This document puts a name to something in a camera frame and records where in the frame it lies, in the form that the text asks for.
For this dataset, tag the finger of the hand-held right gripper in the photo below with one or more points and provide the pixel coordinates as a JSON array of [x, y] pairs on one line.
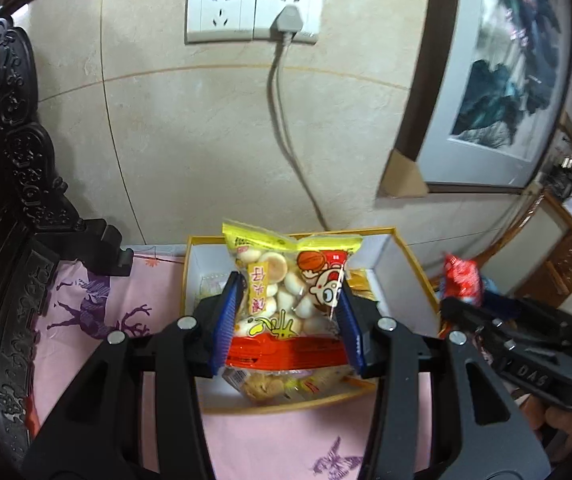
[[501, 297], [471, 317]]

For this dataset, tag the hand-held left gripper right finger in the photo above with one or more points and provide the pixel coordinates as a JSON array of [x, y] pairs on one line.
[[352, 330]]

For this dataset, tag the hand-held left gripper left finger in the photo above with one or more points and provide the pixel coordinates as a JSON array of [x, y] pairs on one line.
[[228, 325]]

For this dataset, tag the red white printed snack packet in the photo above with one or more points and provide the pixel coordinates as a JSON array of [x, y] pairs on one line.
[[463, 277]]

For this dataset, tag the yellow cardboard box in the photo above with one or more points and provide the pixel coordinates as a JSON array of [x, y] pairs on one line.
[[391, 270]]

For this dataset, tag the yellow cartoon biscuit packet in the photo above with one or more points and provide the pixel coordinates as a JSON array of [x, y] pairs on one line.
[[291, 285]]

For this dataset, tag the person's right hand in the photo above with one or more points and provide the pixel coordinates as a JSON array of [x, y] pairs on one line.
[[556, 435]]

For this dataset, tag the yellow barcode snack packet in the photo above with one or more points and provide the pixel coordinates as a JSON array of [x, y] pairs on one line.
[[363, 285]]

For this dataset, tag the clear cake packet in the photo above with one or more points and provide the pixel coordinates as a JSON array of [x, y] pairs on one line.
[[276, 385]]

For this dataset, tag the cardboard corner protector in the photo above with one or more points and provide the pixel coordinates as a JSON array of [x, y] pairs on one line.
[[401, 180]]

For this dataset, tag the carved dark wood bench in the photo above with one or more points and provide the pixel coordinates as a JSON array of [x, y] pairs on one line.
[[0, 260]]

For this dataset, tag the framed lotus painting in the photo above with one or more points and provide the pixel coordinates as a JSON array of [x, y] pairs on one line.
[[506, 60]]

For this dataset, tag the white wall socket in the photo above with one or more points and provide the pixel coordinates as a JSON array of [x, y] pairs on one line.
[[311, 5], [220, 10]]

